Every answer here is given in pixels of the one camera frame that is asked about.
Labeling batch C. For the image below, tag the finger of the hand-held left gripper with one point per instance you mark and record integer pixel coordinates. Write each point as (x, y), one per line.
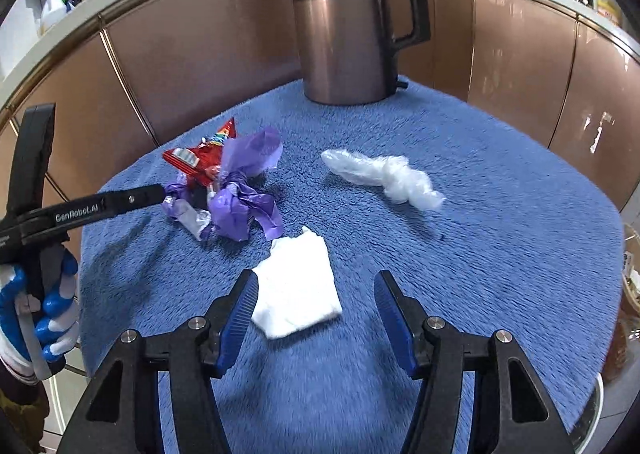
(135, 199)
(32, 159)

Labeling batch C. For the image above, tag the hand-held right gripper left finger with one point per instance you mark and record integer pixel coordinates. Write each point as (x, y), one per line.
(239, 319)

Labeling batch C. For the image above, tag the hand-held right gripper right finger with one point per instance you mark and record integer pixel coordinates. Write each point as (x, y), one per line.
(395, 324)

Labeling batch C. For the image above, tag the silver purple wrapper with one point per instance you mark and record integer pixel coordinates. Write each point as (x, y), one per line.
(190, 216)

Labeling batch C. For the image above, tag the white tissue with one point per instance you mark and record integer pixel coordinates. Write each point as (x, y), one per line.
(300, 284)

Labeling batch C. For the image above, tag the red candy wrapper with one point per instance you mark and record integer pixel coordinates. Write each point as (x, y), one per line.
(197, 159)

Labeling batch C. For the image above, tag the clear plastic bag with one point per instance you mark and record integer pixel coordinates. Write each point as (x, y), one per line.
(395, 179)

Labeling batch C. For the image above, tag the white trash bin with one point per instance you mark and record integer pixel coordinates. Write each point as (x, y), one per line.
(592, 414)

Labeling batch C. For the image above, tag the person's left hand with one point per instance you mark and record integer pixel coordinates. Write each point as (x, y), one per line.
(55, 309)

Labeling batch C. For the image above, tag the blue towel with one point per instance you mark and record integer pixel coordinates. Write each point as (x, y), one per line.
(450, 274)

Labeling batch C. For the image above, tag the white plastic jug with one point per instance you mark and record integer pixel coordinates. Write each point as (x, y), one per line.
(52, 12)

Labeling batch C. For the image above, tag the orange plastic bag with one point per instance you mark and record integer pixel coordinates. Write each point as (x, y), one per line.
(616, 351)

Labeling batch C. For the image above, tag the beige bucket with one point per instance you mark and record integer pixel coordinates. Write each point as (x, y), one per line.
(632, 284)

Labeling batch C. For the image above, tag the copper electric kettle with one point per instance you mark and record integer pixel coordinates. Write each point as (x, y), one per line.
(345, 44)

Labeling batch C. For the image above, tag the yellow oil bottle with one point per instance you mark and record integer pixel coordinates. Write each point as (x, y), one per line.
(609, 9)

